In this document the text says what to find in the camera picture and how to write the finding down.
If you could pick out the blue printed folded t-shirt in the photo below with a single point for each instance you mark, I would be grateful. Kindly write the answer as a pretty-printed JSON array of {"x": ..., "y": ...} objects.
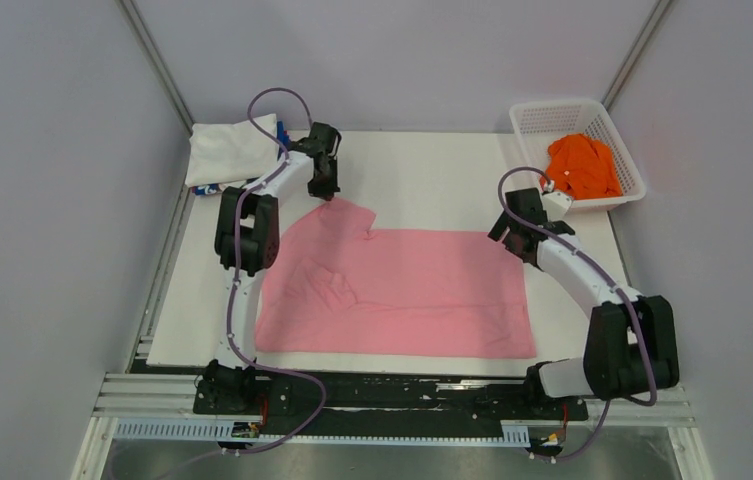
[{"x": 207, "y": 190}]

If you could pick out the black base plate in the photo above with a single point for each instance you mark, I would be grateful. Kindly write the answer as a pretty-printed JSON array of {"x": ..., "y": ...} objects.
[{"x": 370, "y": 404}]

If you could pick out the white folded t-shirt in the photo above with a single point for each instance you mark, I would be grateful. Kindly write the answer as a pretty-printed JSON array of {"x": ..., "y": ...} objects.
[{"x": 230, "y": 149}]

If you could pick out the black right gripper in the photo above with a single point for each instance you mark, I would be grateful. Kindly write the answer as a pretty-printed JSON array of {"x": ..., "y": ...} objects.
[{"x": 499, "y": 232}]

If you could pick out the pink t-shirt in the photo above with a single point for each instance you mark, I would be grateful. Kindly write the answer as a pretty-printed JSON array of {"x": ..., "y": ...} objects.
[{"x": 340, "y": 285}]

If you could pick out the aluminium frame rail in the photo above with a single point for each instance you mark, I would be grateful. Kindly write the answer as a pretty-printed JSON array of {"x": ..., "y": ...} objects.
[{"x": 172, "y": 396}]

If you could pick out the orange t-shirt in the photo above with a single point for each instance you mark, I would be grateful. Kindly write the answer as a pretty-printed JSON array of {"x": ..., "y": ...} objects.
[{"x": 583, "y": 168}]

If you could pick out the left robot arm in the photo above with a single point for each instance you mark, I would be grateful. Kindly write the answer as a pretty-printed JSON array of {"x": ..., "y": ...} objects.
[{"x": 247, "y": 242}]

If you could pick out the left aluminium corner post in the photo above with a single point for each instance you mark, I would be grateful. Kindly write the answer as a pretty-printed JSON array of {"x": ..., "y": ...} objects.
[{"x": 152, "y": 53}]

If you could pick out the white plastic laundry basket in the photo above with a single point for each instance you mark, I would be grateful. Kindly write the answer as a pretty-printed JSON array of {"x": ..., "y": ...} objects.
[{"x": 537, "y": 124}]

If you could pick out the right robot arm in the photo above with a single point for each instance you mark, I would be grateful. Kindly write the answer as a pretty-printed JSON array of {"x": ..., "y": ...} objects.
[{"x": 630, "y": 348}]

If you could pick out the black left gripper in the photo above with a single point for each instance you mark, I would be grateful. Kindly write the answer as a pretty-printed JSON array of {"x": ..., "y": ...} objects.
[{"x": 326, "y": 192}]

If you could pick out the aluminium corner post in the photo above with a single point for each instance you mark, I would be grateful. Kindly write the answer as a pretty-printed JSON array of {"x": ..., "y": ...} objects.
[
  {"x": 152, "y": 53},
  {"x": 643, "y": 39}
]

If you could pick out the right aluminium corner post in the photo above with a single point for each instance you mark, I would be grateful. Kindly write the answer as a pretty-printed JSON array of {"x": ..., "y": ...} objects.
[{"x": 643, "y": 39}]

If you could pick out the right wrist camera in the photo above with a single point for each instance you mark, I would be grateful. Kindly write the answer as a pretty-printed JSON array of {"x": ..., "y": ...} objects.
[{"x": 556, "y": 205}]

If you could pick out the white slotted cable duct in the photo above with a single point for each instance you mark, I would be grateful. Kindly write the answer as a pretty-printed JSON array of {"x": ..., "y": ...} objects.
[{"x": 229, "y": 431}]

